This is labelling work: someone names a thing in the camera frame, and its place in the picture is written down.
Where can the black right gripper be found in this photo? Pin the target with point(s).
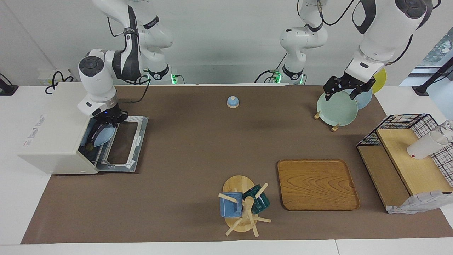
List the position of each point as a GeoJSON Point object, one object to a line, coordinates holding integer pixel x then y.
{"type": "Point", "coordinates": [111, 116]}

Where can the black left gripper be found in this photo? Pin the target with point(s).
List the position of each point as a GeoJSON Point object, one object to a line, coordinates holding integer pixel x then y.
{"type": "Point", "coordinates": [354, 82]}

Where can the cream toaster oven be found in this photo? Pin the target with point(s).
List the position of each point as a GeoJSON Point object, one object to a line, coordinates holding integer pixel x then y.
{"type": "Point", "coordinates": [53, 134]}

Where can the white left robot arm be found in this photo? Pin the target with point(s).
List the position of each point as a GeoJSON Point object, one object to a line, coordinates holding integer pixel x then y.
{"type": "Point", "coordinates": [382, 35]}

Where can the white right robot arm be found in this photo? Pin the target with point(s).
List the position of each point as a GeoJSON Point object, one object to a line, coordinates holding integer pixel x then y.
{"type": "Point", "coordinates": [97, 88]}

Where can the pale green plate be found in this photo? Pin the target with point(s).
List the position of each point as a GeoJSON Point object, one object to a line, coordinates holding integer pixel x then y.
{"type": "Point", "coordinates": [338, 109]}

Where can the racked light blue plate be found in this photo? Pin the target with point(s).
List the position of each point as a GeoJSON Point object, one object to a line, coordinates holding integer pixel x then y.
{"type": "Point", "coordinates": [364, 101]}

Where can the yellow plate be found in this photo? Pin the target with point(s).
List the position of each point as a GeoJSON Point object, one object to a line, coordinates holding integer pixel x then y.
{"type": "Point", "coordinates": [380, 79]}

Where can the wooden plate rack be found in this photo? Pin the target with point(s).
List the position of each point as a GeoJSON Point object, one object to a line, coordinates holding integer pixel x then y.
{"type": "Point", "coordinates": [334, 127]}

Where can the brown table mat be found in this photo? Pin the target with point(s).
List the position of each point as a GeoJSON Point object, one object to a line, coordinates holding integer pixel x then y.
{"type": "Point", "coordinates": [194, 159]}

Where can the white cup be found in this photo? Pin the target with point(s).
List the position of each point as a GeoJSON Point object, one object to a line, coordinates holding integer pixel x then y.
{"type": "Point", "coordinates": [424, 147]}

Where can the wooden serving tray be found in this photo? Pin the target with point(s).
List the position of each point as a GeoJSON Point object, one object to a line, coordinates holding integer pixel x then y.
{"type": "Point", "coordinates": [315, 184]}

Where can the window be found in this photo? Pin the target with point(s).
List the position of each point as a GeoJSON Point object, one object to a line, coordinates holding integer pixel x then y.
{"type": "Point", "coordinates": [439, 49]}

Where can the black desk clamp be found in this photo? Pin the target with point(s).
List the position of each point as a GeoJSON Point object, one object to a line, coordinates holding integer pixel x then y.
{"type": "Point", "coordinates": [7, 88]}

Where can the clear glass cup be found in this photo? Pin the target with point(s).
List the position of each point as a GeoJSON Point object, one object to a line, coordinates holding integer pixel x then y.
{"type": "Point", "coordinates": [447, 127]}

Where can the wooden two-tier shelf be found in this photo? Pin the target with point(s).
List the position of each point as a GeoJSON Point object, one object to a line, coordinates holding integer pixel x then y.
{"type": "Point", "coordinates": [417, 173]}

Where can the grey patterned cloth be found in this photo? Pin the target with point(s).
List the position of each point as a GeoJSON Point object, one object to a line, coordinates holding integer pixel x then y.
{"type": "Point", "coordinates": [417, 203]}

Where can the dark green mug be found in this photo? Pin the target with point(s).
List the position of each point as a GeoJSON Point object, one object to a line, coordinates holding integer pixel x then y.
{"type": "Point", "coordinates": [261, 203]}

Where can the wooden mug tree stand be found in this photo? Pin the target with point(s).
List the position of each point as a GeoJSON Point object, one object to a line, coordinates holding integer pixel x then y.
{"type": "Point", "coordinates": [238, 184]}

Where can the blue mug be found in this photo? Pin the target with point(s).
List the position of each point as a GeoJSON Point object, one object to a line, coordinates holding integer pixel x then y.
{"type": "Point", "coordinates": [229, 207]}

